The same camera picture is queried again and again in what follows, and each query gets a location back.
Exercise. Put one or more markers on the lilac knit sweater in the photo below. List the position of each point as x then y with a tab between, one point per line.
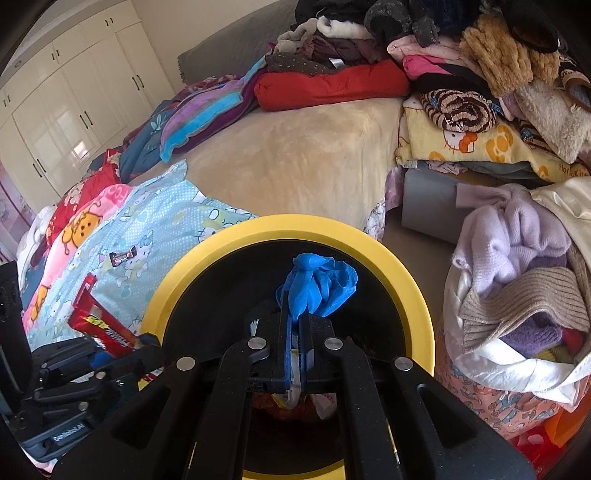
505	230

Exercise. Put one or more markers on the beige ribbed sweater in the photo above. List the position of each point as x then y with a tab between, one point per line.
553	291

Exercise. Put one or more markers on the red pillow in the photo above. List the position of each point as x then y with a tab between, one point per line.
289	91

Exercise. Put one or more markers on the cream satin cloth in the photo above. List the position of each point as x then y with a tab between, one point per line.
539	357

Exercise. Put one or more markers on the red candy wrapper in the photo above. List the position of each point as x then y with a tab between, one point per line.
90	318

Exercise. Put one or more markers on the tan fuzzy plush garment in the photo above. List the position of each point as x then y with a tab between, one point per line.
506	63

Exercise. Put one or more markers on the striped purple blue pillow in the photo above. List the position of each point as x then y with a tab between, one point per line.
203	114

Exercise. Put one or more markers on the pink cartoon blanket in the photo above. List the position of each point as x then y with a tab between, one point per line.
81	225

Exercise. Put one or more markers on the pile of dark clothes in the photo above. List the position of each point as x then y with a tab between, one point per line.
329	36

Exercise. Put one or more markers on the brown striped cloth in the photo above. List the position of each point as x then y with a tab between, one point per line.
458	111

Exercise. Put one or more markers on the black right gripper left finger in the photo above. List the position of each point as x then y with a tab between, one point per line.
260	363

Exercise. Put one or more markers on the yellow rimmed trash bin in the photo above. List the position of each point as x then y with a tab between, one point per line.
397	379

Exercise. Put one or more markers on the yellow cartoon blanket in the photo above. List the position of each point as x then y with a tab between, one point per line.
421	140

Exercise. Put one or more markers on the blue glove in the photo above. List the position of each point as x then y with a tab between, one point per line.
316	285

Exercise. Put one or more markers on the white wardrobe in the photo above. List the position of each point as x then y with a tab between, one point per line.
75	87

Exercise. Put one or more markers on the brown energy bar wrapper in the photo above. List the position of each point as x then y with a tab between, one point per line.
116	259

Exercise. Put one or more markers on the grey headboard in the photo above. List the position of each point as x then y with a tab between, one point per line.
234	48

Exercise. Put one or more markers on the light blue Hello Kitty sheet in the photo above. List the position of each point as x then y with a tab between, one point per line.
164	218

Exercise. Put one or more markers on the dark blue leaf blanket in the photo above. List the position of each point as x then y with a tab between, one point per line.
140	149

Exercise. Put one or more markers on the red floral blanket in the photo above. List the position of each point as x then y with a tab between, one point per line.
82	192

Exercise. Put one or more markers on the beige bed cover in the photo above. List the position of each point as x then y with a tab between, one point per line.
330	160

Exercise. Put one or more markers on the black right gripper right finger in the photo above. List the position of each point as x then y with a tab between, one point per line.
333	365

